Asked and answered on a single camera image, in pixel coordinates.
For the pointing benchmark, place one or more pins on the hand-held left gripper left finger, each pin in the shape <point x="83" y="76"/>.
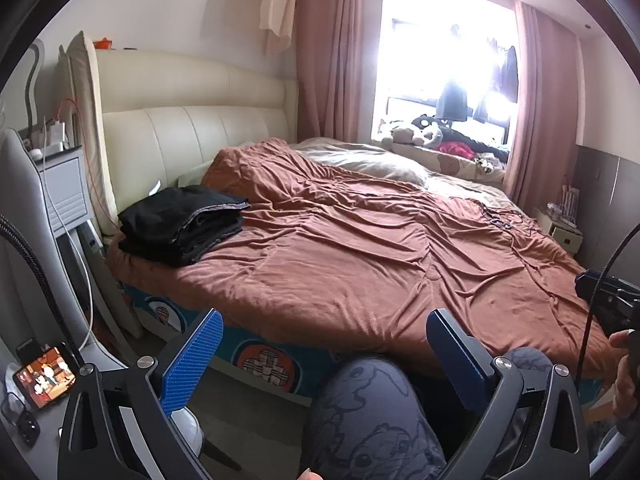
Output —
<point x="192" y="355"/>

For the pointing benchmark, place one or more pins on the small black device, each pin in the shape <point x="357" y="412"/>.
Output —
<point x="29" y="431"/>

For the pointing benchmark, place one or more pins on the dark hanging garment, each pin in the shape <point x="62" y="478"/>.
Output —
<point x="452" y="90"/>
<point x="500" y="90"/>

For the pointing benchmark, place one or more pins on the white nightstand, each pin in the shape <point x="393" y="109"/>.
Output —
<point x="562" y="232"/>

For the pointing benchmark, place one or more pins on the white chair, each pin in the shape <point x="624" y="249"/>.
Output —
<point x="30" y="260"/>

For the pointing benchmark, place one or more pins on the grey nightstand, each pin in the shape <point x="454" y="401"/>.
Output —
<point x="65" y="185"/>

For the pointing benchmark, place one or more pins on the black pants with patterned trim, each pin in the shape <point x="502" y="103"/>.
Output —
<point x="215" y="232"/>

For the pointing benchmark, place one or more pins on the brown blanket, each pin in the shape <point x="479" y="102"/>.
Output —
<point x="350" y="260"/>

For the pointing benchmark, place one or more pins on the brown and white plush toy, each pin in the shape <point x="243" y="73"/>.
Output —
<point x="397" y="135"/>

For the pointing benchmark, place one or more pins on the black and white plush toy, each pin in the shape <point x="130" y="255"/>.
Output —
<point x="427" y="131"/>

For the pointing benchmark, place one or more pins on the cream hanging cloth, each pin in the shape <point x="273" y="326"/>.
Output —
<point x="280" y="5"/>

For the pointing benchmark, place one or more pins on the white round object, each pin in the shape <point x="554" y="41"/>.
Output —
<point x="189" y="430"/>

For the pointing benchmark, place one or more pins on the beige bedding with brown print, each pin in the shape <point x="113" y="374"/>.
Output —
<point x="460" y="170"/>

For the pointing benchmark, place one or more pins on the cream padded headboard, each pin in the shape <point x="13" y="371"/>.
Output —
<point x="200" y="125"/>

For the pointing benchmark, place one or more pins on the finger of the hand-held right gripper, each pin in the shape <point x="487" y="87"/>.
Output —
<point x="590" y="285"/>

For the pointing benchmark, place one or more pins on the person's right hand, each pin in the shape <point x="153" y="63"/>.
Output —
<point x="627" y="375"/>

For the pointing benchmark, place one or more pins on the smartphone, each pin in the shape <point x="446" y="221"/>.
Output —
<point x="42" y="377"/>

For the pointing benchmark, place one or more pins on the beige upright cushion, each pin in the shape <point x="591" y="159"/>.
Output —
<point x="87" y="125"/>

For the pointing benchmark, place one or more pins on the orange small item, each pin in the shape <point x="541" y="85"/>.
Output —
<point x="103" y="44"/>

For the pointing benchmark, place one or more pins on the window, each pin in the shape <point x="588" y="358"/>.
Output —
<point x="440" y="60"/>

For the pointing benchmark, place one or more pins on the black garment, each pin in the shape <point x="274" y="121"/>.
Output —
<point x="155" y="215"/>

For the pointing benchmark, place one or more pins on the red cloth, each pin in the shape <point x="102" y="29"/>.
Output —
<point x="455" y="149"/>

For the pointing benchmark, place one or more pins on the white charger block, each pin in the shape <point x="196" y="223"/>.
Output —
<point x="52" y="135"/>

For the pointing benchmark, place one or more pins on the beige pillow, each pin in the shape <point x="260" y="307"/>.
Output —
<point x="365" y="162"/>

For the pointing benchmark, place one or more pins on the person's leg in printed pants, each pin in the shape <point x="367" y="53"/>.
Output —
<point x="365" y="420"/>
<point x="530" y="360"/>

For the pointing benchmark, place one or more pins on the person's left hand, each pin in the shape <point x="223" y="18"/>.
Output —
<point x="310" y="475"/>

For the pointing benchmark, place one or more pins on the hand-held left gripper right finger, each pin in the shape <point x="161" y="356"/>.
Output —
<point x="460" y="357"/>

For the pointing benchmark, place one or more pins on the blue patterned bed sheet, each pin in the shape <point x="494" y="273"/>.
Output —
<point x="250" y="355"/>

